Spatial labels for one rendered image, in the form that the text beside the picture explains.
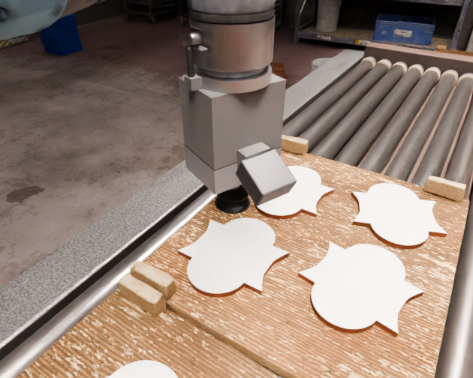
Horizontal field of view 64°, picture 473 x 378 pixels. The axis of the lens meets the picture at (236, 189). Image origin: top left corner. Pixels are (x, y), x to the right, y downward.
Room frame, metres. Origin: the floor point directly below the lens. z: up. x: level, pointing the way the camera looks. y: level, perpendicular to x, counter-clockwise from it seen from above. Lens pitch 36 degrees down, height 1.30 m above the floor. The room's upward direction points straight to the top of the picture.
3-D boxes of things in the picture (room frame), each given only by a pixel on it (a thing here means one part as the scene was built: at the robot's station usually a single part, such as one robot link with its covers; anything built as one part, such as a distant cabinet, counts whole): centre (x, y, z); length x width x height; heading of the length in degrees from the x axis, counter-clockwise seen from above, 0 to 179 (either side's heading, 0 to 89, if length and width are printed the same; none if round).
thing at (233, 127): (0.34, -0.01, 1.13); 0.12 x 0.09 x 0.16; 34
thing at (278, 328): (0.40, -0.12, 0.93); 0.41 x 0.35 x 0.02; 148
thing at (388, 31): (4.64, -1.93, 0.25); 0.62 x 0.42 x 0.22; 68
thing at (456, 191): (0.49, -0.33, 0.95); 0.06 x 0.02 x 0.03; 58
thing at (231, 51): (0.36, 0.01, 1.21); 0.08 x 0.08 x 0.05
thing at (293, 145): (0.64, -0.11, 0.95); 0.06 x 0.02 x 0.03; 58
